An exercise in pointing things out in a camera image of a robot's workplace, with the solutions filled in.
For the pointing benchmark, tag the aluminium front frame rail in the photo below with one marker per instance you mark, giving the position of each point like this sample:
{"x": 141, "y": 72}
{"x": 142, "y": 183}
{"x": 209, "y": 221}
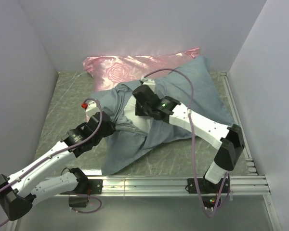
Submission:
{"x": 132, "y": 186}

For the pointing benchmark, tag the blue-grey pillowcase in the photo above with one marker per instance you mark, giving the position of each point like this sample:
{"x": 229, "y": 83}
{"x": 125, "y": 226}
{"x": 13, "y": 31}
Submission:
{"x": 192, "y": 86}

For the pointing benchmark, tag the pink rose satin pillow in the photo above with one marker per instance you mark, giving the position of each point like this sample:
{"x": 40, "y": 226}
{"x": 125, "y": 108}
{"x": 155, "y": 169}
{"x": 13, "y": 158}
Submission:
{"x": 108, "y": 71}

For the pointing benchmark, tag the black right controller box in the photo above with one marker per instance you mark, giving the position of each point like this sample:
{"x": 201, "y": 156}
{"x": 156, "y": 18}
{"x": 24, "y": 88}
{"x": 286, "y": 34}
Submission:
{"x": 211, "y": 201}

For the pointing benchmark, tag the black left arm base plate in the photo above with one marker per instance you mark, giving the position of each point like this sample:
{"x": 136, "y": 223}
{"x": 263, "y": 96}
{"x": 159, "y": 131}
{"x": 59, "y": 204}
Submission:
{"x": 94, "y": 187}

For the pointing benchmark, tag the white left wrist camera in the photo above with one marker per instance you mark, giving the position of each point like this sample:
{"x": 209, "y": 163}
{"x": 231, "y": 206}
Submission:
{"x": 91, "y": 108}

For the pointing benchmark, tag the black controller box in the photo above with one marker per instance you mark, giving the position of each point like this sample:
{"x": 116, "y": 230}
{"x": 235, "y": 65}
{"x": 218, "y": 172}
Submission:
{"x": 211, "y": 201}
{"x": 78, "y": 202}

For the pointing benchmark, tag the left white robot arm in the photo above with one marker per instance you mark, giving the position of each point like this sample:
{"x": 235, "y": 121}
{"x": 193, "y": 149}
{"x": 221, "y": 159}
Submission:
{"x": 20, "y": 191}

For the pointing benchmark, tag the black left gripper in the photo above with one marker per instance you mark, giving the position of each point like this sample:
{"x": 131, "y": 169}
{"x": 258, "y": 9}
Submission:
{"x": 111, "y": 129}

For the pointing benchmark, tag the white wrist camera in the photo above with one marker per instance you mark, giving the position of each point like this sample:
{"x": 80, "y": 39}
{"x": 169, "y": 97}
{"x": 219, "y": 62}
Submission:
{"x": 91, "y": 108}
{"x": 149, "y": 82}

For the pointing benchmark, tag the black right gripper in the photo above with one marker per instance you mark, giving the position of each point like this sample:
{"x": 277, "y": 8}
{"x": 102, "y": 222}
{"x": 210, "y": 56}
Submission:
{"x": 138, "y": 111}

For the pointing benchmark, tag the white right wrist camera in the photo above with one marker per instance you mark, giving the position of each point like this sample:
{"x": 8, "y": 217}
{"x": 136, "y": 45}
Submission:
{"x": 149, "y": 82}

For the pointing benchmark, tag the white pillow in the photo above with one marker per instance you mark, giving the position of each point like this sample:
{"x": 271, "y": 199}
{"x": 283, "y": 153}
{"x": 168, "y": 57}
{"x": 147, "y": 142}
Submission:
{"x": 143, "y": 123}

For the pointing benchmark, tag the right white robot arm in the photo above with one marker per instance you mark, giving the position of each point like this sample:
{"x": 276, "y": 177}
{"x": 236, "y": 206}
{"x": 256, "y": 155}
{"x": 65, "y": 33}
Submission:
{"x": 227, "y": 140}

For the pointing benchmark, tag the black left controller box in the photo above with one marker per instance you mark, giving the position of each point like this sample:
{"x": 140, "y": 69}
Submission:
{"x": 78, "y": 202}

